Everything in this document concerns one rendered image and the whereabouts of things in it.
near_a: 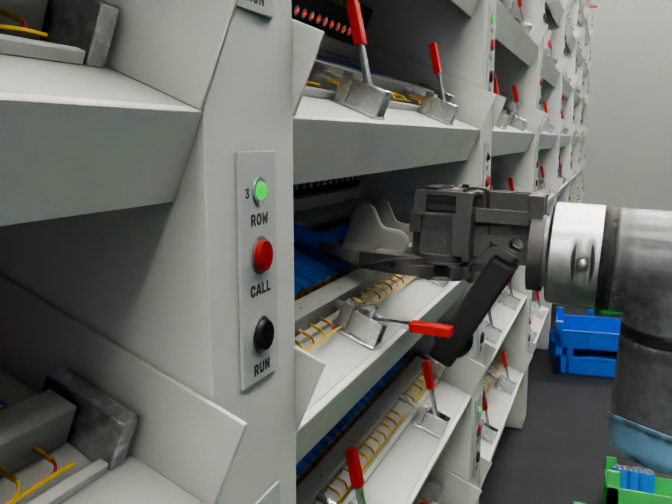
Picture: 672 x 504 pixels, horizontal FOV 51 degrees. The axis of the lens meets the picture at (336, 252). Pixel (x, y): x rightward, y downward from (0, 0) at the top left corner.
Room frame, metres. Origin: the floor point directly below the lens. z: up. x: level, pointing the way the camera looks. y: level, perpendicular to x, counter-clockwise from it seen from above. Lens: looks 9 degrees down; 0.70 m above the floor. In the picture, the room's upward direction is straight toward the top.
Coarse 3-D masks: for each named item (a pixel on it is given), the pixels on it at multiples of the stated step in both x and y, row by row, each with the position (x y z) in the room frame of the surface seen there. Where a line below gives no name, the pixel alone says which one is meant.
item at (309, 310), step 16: (352, 272) 0.67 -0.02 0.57; (368, 272) 0.68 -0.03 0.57; (384, 272) 0.71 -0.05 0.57; (320, 288) 0.59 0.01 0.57; (336, 288) 0.61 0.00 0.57; (352, 288) 0.62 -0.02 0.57; (368, 288) 0.68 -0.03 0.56; (384, 288) 0.69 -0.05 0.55; (304, 304) 0.54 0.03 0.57; (320, 304) 0.56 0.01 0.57; (304, 320) 0.53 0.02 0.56; (320, 320) 0.57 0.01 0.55
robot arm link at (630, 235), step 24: (624, 216) 0.57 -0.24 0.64; (648, 216) 0.57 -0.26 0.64; (624, 240) 0.56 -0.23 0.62; (648, 240) 0.55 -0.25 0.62; (600, 264) 0.56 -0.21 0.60; (624, 264) 0.55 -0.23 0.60; (648, 264) 0.54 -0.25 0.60; (600, 288) 0.56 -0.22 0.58; (624, 288) 0.55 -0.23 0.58; (648, 288) 0.55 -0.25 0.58; (624, 312) 0.58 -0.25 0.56; (648, 312) 0.55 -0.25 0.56
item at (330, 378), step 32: (320, 192) 0.87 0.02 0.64; (352, 192) 0.97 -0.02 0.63; (384, 192) 1.02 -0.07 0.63; (416, 288) 0.77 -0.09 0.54; (448, 288) 0.82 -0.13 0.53; (320, 352) 0.53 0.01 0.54; (352, 352) 0.55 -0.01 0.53; (384, 352) 0.58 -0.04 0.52; (320, 384) 0.48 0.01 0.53; (352, 384) 0.51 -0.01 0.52; (320, 416) 0.45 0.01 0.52
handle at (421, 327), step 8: (376, 320) 0.57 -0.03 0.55; (384, 320) 0.57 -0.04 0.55; (392, 320) 0.57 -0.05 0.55; (416, 320) 0.57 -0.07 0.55; (408, 328) 0.56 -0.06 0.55; (416, 328) 0.56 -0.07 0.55; (424, 328) 0.55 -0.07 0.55; (432, 328) 0.55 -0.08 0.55; (440, 328) 0.55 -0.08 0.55; (448, 328) 0.55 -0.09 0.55; (440, 336) 0.55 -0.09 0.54; (448, 336) 0.55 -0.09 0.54
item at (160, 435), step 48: (0, 288) 0.36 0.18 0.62; (0, 336) 0.36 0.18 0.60; (48, 336) 0.35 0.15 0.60; (96, 336) 0.34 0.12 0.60; (0, 384) 0.35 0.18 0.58; (48, 384) 0.33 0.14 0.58; (96, 384) 0.34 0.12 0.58; (144, 384) 0.33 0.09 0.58; (0, 432) 0.28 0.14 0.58; (48, 432) 0.31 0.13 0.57; (96, 432) 0.32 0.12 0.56; (144, 432) 0.33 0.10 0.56; (192, 432) 0.32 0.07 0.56; (240, 432) 0.31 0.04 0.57; (0, 480) 0.29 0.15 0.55; (48, 480) 0.29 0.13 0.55; (96, 480) 0.31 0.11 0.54; (144, 480) 0.32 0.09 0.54; (192, 480) 0.32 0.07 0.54
